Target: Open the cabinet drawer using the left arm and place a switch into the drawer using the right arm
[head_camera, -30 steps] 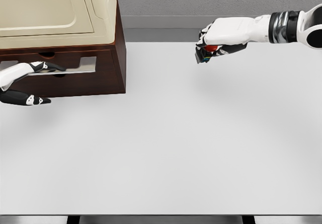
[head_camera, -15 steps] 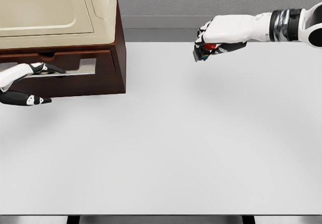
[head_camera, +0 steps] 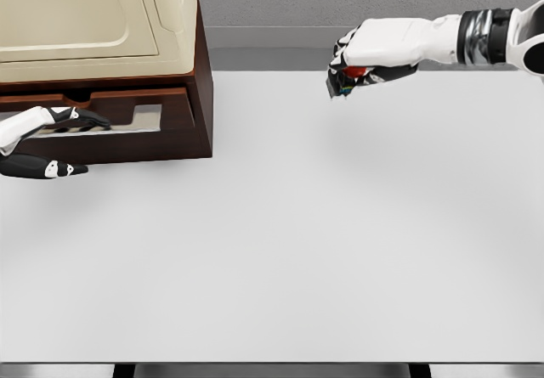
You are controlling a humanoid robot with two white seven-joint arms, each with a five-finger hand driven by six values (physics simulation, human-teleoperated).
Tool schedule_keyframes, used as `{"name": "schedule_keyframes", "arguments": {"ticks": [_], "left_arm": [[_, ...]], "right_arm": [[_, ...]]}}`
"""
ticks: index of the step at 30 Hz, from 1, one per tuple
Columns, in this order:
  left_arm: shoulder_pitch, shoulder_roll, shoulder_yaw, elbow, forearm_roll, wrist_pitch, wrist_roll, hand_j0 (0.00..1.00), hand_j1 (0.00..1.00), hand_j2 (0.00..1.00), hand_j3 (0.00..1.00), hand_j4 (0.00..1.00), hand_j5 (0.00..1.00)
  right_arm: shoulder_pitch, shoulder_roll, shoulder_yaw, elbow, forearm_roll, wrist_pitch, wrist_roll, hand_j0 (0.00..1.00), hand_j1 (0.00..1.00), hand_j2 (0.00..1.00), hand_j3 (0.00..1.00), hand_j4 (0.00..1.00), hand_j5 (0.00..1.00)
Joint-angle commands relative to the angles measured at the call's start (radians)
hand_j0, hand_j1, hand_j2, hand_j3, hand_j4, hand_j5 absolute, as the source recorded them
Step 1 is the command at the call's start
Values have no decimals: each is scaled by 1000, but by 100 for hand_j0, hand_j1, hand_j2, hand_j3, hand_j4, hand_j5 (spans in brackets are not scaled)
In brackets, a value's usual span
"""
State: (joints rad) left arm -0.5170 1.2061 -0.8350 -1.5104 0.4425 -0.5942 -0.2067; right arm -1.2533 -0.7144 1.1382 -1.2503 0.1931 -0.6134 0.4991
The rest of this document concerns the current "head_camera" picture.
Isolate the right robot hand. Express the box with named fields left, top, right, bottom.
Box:
left=326, top=16, right=433, bottom=100

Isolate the brown wooden cabinet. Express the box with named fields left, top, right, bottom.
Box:
left=0, top=0, right=213, bottom=166

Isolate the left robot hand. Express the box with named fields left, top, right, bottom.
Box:
left=0, top=105, right=112, bottom=180

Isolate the brown cabinet drawer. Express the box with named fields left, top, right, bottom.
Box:
left=0, top=86, right=199, bottom=166

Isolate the beige cabinet top cover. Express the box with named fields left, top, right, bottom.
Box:
left=0, top=0, right=199, bottom=84

